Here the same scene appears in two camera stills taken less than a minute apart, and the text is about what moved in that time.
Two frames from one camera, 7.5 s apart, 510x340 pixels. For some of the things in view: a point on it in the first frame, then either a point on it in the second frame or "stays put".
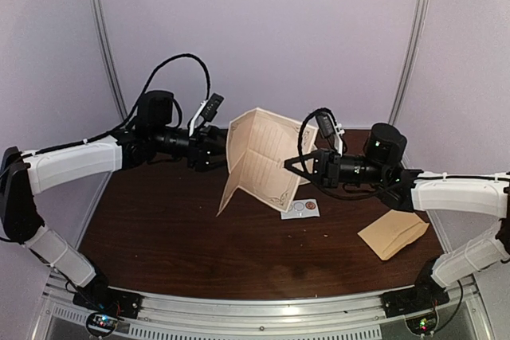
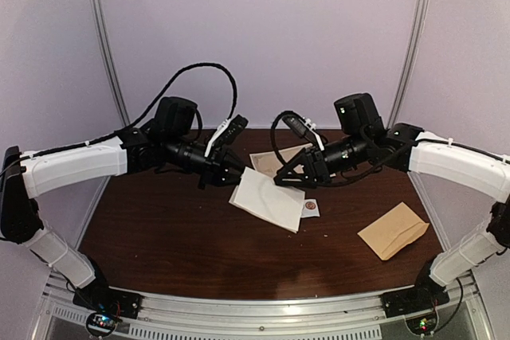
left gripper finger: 220,135 to 233,160
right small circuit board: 423,324 stays put
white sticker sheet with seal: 302,209 stays put
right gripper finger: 304,167 to 300,180
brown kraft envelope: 394,231 stays put
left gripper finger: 221,157 to 230,176
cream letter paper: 259,144 to 261,197
